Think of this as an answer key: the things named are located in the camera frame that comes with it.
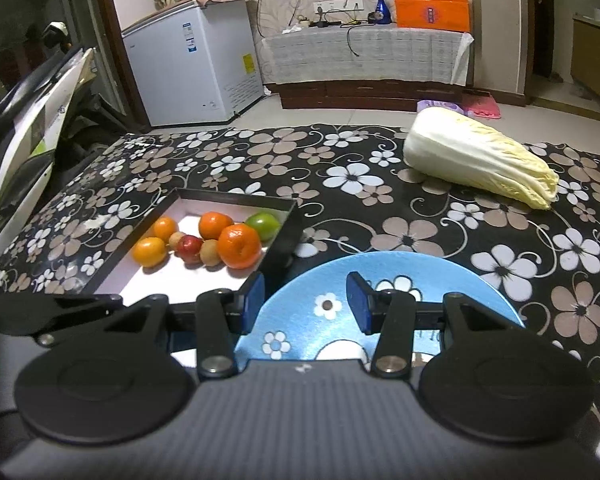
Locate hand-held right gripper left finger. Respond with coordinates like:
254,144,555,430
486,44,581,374
104,271,267,379

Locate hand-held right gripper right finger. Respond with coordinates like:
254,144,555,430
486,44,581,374
346,271,528,380

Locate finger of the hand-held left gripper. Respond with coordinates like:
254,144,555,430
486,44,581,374
0,293,125,349

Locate black tray with white inside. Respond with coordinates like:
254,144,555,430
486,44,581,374
82,187,306,307

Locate large orange tangerine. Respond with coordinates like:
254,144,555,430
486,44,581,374
217,223,262,269

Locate blue floral plate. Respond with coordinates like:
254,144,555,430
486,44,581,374
234,252,527,362

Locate small red fruit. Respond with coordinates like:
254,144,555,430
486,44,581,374
176,235,204,265

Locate medium orange tangerine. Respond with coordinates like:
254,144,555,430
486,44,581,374
198,211,235,241

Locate green round fruit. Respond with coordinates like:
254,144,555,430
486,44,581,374
244,211,282,236

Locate black floral tablecloth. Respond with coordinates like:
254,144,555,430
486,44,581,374
0,125,600,476

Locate yellow-orange tangerine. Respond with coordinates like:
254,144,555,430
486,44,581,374
131,236,168,267

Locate small orange tangerine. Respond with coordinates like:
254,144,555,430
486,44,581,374
152,216,178,242

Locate napa cabbage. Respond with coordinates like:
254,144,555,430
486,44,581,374
402,106,561,211

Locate black and white scooter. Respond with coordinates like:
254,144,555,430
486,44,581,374
0,20,148,223

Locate dark wooden television cabinet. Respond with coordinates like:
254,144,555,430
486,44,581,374
267,77,465,112

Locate purple packet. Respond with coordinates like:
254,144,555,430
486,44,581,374
416,99,466,116

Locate white chest freezer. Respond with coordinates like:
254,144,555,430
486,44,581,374
121,0,265,128

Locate white lace cloth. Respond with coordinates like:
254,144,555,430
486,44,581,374
260,24,475,87

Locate blue glass bottle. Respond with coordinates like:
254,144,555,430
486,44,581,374
370,0,393,26

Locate light wooden cabinet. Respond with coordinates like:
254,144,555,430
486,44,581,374
571,7,600,101

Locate black cable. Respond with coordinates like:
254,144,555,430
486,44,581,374
346,22,369,59

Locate white wall socket strip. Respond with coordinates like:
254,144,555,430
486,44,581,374
312,0,366,14

